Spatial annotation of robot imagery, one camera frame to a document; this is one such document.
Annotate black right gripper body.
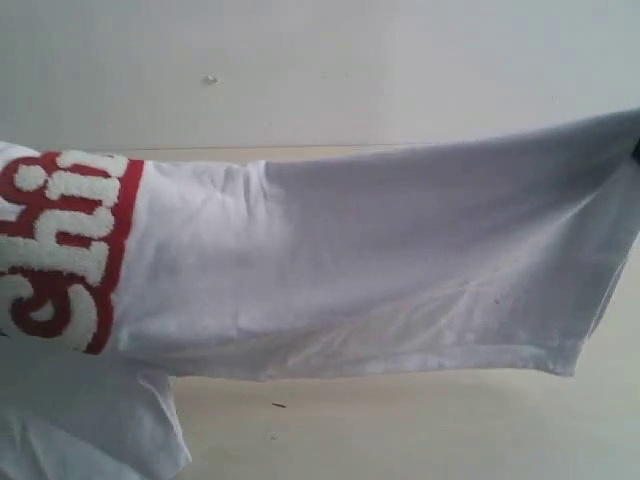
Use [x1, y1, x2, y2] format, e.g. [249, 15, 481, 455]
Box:
[632, 139, 640, 165]

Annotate white t-shirt red lettering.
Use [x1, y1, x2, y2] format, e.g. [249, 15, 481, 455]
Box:
[1, 110, 639, 479]

